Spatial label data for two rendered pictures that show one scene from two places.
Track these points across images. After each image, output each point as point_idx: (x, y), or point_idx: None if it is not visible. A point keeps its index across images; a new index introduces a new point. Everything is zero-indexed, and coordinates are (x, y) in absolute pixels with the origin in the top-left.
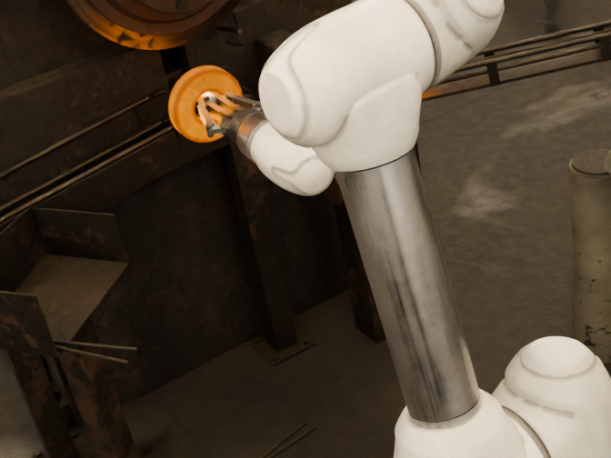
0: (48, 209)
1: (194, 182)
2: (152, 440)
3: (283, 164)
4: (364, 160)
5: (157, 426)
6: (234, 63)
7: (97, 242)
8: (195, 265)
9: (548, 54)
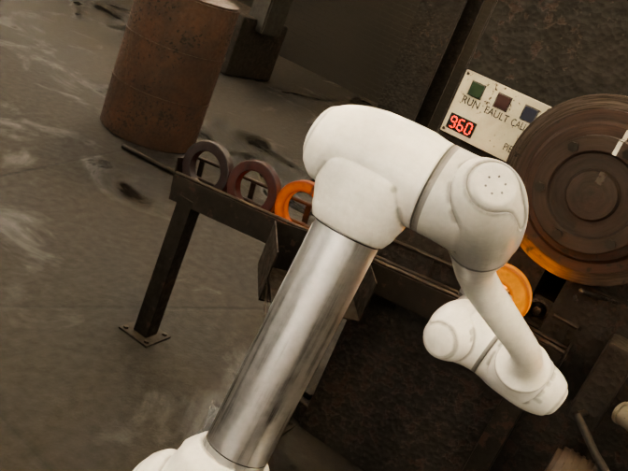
0: None
1: None
2: (304, 468)
3: (435, 314)
4: (316, 206)
5: (318, 470)
6: (586, 333)
7: (362, 295)
8: (441, 424)
9: None
